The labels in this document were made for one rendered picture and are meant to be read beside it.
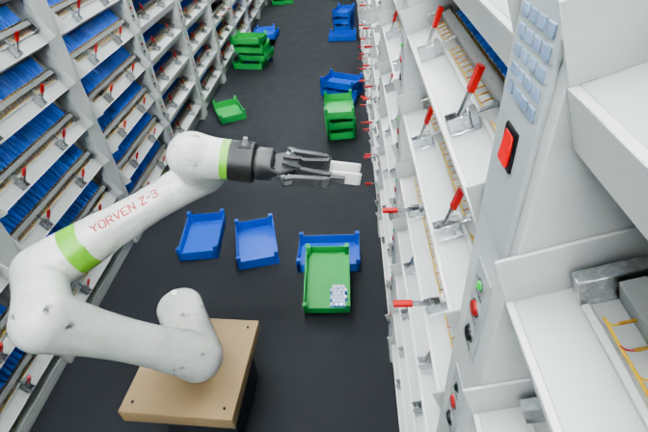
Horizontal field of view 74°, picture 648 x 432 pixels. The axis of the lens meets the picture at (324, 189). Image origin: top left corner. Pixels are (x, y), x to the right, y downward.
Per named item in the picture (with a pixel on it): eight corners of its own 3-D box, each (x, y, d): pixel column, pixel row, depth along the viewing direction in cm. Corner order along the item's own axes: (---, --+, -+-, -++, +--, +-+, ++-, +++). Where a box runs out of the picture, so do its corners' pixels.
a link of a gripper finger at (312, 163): (282, 172, 99) (282, 168, 100) (330, 172, 101) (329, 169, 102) (283, 157, 96) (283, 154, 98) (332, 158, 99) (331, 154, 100)
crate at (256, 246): (236, 230, 234) (233, 219, 229) (274, 224, 236) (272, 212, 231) (238, 270, 210) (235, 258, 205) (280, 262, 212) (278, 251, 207)
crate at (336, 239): (297, 272, 206) (295, 260, 202) (301, 243, 223) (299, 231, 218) (360, 271, 204) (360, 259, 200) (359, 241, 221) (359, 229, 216)
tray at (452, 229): (462, 355, 57) (435, 290, 50) (408, 129, 105) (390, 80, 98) (633, 322, 52) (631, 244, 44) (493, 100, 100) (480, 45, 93)
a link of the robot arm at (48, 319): (208, 396, 116) (-11, 364, 79) (191, 351, 128) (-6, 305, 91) (239, 361, 116) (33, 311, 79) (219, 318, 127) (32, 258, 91)
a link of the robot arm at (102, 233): (90, 258, 96) (67, 217, 98) (110, 262, 107) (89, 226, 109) (230, 172, 103) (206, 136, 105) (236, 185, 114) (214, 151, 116)
